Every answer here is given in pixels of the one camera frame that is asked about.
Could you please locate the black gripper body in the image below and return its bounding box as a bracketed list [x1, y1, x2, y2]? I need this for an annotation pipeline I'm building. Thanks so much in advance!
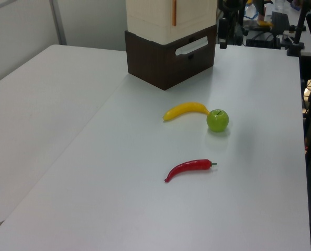
[217, 10, 247, 41]

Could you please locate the cream cabinet door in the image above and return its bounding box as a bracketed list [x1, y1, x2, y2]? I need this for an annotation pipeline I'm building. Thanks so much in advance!
[172, 0, 218, 44]

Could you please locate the cream plastic cabinet body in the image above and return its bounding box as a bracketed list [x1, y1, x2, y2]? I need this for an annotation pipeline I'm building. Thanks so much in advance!
[125, 0, 218, 44]

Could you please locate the black equipment box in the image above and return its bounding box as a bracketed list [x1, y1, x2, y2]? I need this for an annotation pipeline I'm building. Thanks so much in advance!
[245, 30, 281, 50]

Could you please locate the dark brown drawer base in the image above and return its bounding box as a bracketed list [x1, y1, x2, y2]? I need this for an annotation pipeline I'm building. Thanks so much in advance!
[124, 25, 218, 91]

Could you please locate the yellow plastic banana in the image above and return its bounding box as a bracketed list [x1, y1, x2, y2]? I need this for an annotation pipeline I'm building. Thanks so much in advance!
[162, 101, 211, 122]

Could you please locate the green plastic apple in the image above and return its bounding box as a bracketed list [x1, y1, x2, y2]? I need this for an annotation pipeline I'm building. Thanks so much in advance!
[206, 109, 229, 133]

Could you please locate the red plastic chili pepper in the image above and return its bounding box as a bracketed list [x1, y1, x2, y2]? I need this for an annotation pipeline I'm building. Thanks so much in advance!
[164, 158, 218, 183]

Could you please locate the white drawer handle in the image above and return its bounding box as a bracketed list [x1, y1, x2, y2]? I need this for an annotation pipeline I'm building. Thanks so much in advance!
[175, 36, 209, 56]

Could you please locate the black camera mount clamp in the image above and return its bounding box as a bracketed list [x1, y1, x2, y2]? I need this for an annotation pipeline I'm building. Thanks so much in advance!
[286, 0, 310, 57]

